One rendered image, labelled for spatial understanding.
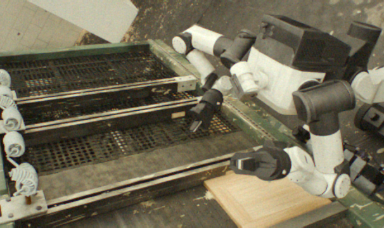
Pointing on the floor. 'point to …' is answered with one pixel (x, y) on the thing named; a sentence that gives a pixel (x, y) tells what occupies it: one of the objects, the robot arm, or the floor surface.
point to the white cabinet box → (94, 15)
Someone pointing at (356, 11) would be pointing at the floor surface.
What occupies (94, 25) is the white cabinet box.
